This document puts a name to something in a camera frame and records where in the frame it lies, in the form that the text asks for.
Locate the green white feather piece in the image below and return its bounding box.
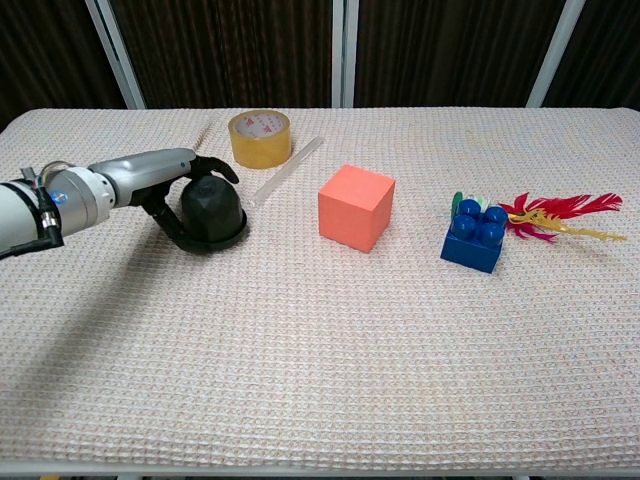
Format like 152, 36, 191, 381
451, 190, 496, 219

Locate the orange foam cube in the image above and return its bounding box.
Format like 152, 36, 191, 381
317, 164, 397, 255

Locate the red yellow feather ornament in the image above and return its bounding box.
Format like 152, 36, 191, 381
497, 191, 627, 246

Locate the blue studded building block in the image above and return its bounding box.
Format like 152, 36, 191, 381
439, 198, 509, 275

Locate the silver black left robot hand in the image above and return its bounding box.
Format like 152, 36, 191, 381
88, 147, 240, 254

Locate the white partition frame post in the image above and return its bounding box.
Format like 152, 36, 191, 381
331, 0, 360, 109
526, 0, 586, 108
84, 0, 147, 110

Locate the clear plastic tube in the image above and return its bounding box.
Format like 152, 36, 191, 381
252, 135, 325, 207

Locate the black round tray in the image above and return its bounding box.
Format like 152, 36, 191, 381
177, 212, 249, 255

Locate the yellow packing tape roll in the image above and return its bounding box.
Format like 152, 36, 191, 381
227, 109, 293, 170

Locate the dark brown ribbed partition panel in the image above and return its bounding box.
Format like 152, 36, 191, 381
109, 0, 335, 110
543, 0, 640, 112
354, 0, 569, 109
0, 0, 126, 129

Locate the beige woven table cloth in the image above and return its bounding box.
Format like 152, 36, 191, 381
0, 106, 640, 469

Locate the black dice cup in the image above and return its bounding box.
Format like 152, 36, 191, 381
180, 174, 246, 242

